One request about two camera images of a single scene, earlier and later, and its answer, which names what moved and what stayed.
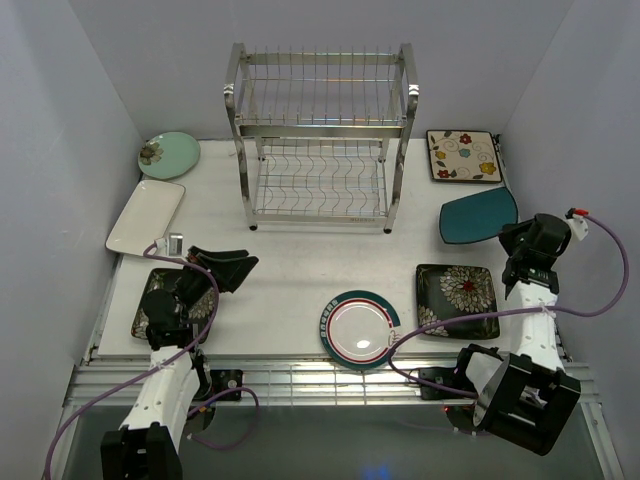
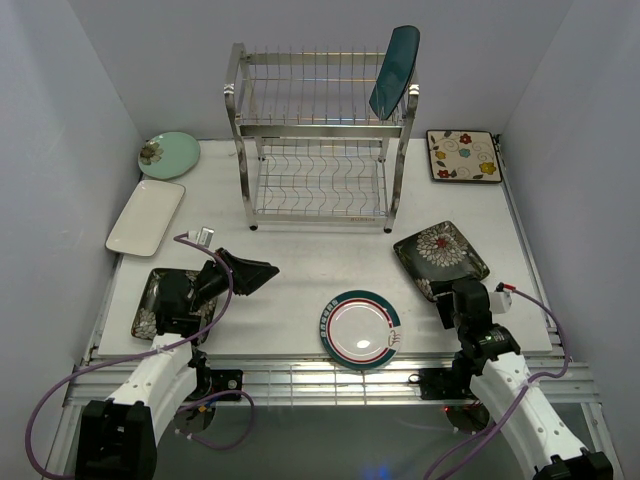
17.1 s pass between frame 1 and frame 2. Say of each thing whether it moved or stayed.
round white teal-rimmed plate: stayed
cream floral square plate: stayed
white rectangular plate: stayed
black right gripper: moved
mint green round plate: stayed
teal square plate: moved
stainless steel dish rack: stayed
